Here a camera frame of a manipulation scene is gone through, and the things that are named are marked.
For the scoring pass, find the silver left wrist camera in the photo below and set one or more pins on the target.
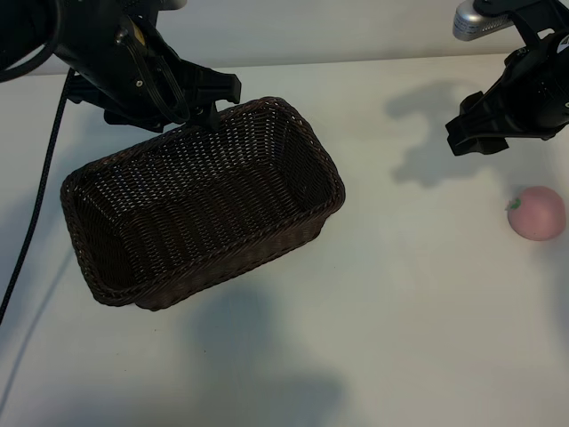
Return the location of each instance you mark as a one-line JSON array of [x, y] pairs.
[[176, 3]]

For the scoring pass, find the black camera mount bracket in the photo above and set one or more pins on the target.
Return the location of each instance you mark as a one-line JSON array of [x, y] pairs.
[[526, 18]]

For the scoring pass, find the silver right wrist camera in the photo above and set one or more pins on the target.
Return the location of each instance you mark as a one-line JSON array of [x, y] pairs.
[[473, 22]]

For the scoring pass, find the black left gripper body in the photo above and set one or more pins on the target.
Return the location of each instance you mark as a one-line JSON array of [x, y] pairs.
[[102, 58]]

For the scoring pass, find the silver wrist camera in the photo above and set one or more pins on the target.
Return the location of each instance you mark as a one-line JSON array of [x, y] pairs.
[[473, 22], [176, 3]]

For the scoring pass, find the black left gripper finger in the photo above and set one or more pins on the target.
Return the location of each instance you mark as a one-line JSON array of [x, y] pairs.
[[208, 116], [224, 86]]

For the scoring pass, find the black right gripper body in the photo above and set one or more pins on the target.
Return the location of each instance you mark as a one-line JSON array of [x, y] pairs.
[[533, 93]]

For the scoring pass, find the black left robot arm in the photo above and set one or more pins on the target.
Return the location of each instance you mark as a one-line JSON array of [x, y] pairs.
[[22, 22]]

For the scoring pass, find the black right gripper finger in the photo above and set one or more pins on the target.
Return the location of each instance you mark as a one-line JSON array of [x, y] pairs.
[[475, 106], [478, 135]]

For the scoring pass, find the dark brown wicker basket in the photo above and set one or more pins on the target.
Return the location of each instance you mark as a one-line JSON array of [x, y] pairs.
[[200, 213]]

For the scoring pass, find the pink peach with green stem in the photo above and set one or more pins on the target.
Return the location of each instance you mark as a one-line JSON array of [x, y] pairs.
[[535, 215]]

